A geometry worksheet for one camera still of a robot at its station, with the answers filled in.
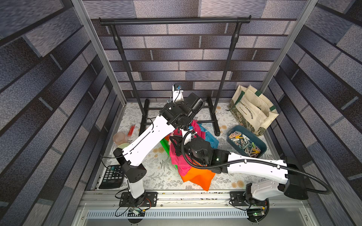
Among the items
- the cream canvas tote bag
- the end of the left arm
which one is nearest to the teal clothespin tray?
the cream canvas tote bag

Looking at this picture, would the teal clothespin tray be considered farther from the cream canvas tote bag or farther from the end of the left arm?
the end of the left arm

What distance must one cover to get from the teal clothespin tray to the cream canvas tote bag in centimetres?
5

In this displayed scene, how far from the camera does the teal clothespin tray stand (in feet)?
2.99

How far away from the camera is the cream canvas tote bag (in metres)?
0.88
